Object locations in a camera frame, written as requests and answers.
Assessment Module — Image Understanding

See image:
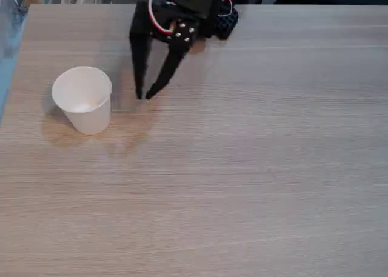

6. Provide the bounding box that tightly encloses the red and white cable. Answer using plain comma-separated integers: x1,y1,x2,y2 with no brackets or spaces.
147,0,174,36

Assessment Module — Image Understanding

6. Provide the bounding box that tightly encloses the white paper cup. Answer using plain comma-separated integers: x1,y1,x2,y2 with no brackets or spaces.
51,65,113,136

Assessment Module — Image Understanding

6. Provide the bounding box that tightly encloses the pale blue fabric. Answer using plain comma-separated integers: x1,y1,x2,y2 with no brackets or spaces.
0,0,30,59

